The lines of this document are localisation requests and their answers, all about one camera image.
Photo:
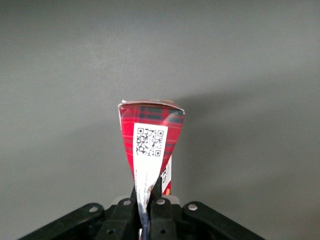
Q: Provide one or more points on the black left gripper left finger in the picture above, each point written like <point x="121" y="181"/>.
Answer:
<point x="122" y="220"/>

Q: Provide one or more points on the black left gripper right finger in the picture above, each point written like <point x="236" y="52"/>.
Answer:
<point x="162" y="220"/>

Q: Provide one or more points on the red plaid cookie box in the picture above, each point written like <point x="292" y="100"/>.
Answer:
<point x="150" y="140"/>

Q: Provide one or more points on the gray table mat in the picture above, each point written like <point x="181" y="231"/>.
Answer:
<point x="75" y="75"/>

